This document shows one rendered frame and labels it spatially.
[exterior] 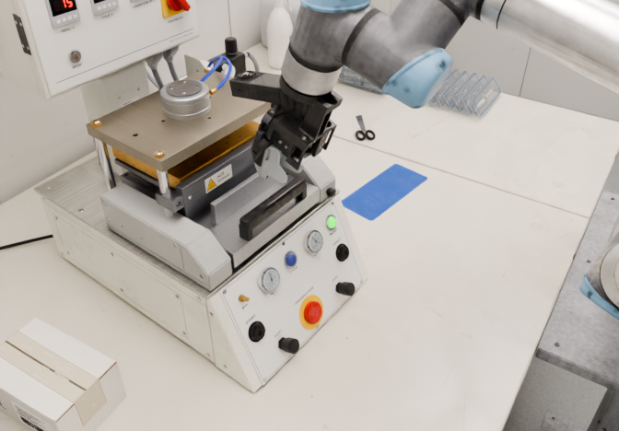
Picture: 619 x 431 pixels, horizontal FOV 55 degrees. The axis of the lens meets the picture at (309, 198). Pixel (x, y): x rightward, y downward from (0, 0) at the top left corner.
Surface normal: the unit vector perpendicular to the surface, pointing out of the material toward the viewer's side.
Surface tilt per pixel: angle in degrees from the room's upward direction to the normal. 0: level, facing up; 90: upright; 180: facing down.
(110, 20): 90
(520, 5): 70
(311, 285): 65
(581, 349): 0
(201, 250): 40
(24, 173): 90
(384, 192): 0
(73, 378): 2
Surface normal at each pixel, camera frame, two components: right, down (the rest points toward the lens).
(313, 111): -0.61, 0.48
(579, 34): -0.55, 0.18
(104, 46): 0.79, 0.36
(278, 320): 0.72, 0.00
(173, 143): 0.00, -0.80
